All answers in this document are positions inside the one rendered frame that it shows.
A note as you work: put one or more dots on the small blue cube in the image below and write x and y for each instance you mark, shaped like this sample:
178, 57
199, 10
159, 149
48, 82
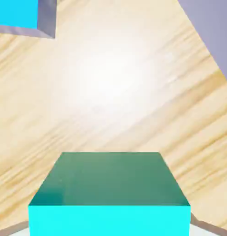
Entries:
15, 12

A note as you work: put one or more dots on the small cyan cube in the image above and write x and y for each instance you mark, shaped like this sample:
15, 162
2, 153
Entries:
109, 186

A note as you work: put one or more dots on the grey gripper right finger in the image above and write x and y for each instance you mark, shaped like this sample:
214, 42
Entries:
201, 229

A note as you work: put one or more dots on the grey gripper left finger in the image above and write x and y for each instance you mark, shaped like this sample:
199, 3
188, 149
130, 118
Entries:
17, 230

